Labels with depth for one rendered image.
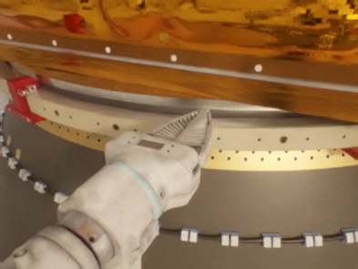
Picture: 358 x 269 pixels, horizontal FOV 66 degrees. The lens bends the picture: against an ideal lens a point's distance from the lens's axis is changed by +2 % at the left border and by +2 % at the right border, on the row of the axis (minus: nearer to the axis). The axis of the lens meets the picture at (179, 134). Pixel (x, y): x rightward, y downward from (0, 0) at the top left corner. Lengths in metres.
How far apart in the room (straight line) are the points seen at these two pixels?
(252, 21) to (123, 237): 0.33
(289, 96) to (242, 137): 0.10
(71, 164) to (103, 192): 0.49
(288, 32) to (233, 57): 0.10
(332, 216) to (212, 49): 0.41
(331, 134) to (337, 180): 0.13
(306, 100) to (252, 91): 0.08
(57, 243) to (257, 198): 0.44
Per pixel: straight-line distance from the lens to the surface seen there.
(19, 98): 0.74
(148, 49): 0.55
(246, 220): 0.59
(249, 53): 0.47
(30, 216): 0.85
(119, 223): 0.22
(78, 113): 0.59
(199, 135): 0.34
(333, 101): 0.48
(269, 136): 0.50
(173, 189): 0.26
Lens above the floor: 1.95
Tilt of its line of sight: 30 degrees down
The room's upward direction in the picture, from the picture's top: 1 degrees counter-clockwise
